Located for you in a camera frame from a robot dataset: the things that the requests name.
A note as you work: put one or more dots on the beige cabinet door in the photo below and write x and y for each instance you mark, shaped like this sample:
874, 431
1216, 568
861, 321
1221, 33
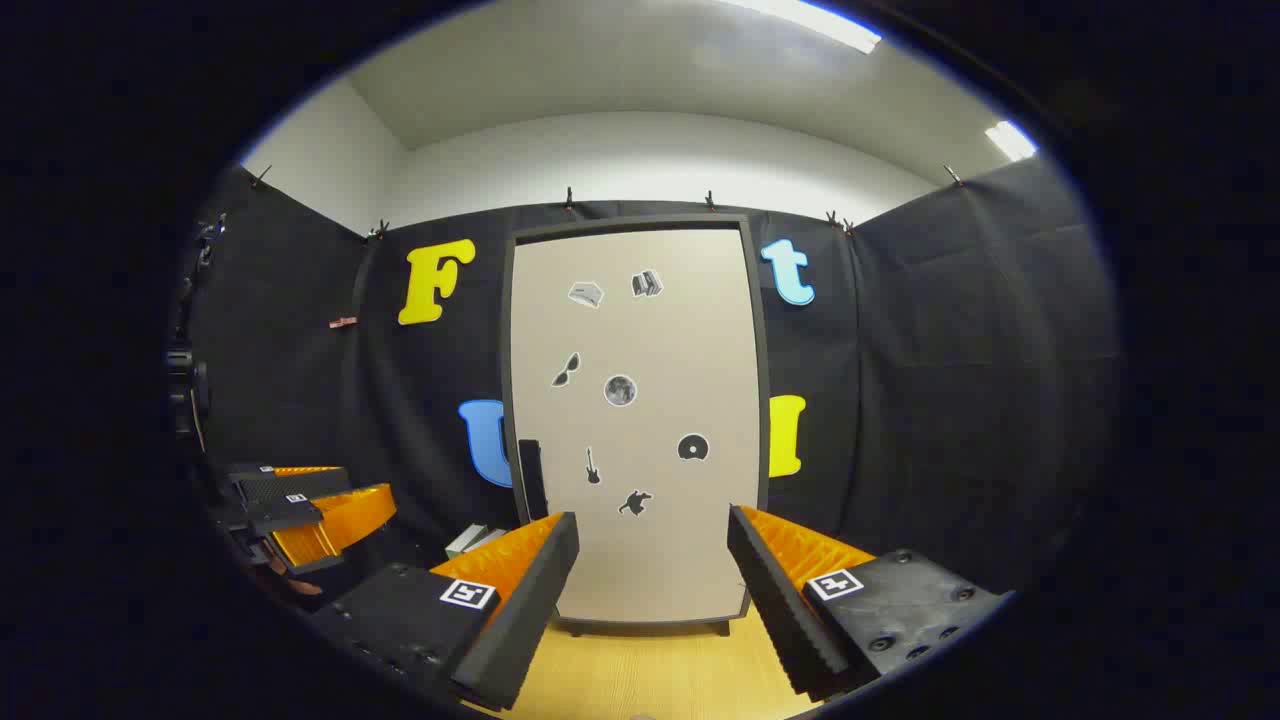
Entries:
680, 340

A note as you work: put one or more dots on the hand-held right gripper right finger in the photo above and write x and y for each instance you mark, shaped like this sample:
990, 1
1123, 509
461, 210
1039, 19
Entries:
780, 610

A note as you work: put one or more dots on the dark grey cabinet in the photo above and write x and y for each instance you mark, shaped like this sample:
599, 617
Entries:
630, 221

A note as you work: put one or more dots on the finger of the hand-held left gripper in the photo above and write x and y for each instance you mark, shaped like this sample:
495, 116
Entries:
290, 482
340, 515

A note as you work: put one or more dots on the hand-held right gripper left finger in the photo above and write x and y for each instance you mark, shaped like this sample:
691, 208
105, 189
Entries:
520, 620

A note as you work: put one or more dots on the black backdrop cloth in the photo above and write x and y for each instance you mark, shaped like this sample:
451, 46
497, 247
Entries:
950, 380

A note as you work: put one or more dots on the ceiling light panel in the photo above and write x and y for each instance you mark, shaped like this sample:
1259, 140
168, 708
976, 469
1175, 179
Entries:
1011, 140

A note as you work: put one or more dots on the green book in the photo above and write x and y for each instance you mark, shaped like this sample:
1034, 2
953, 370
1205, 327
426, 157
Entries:
462, 541

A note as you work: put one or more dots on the white and brown book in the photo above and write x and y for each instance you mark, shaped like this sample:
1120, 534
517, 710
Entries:
488, 538

